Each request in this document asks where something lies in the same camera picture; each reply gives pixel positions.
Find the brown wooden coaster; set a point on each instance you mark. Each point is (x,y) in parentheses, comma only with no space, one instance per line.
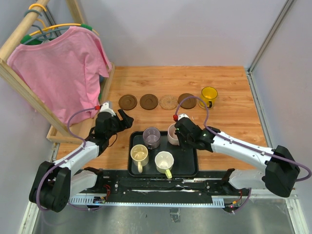
(127,102)
(189,103)
(149,101)

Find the cream yellow mug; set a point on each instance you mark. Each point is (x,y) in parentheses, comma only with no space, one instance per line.
(140,156)

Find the grey clothes hanger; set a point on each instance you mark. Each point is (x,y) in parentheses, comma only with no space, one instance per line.
(42,37)

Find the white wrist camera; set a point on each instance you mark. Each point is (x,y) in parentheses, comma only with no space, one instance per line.
(177,117)
(106,107)

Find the pink t-shirt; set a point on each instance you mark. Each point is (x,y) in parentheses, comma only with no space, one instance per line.
(64,73)

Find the yellow clothes hanger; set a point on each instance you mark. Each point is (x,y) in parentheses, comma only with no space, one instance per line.
(76,13)

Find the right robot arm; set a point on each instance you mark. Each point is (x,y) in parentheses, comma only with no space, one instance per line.
(277,169)

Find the wooden clothes rack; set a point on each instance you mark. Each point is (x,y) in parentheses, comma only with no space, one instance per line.
(58,132)

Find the black serving tray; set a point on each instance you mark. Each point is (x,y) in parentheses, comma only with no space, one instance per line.
(185,161)

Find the woven rattan coaster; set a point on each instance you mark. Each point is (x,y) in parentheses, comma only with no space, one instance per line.
(168,102)
(209,103)

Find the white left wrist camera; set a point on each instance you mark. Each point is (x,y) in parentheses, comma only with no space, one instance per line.
(106,107)

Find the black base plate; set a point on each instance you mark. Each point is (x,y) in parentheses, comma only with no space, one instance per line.
(124,188)

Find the pink mug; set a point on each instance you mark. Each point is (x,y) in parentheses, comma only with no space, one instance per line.
(171,136)

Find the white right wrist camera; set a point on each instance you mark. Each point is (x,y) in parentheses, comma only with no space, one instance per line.
(177,117)

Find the purple cup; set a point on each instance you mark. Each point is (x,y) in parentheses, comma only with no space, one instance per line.
(151,137)

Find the white mug yellow handle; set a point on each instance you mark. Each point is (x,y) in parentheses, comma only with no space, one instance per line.
(164,162)

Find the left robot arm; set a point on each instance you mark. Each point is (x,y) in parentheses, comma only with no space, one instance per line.
(56,182)

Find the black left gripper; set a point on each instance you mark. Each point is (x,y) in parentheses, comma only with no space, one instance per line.
(126,122)

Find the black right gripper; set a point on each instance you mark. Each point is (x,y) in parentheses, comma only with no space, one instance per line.
(182,144)

